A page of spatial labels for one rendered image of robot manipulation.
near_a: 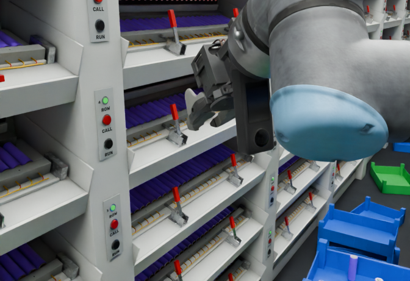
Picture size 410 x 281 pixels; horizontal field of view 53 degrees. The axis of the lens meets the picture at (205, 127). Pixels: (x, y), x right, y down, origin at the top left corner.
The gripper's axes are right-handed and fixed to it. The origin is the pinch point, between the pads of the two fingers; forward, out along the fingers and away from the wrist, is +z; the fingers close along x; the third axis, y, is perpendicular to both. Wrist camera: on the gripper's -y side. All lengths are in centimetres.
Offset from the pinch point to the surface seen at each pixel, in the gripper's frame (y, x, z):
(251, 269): -28, -41, 78
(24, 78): 11.2, 25.7, -1.3
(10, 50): 15.9, 26.8, -1.2
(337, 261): -30, -42, 33
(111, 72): 13.7, 11.6, 3.9
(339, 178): -1, -126, 112
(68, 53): 15.6, 18.7, 0.1
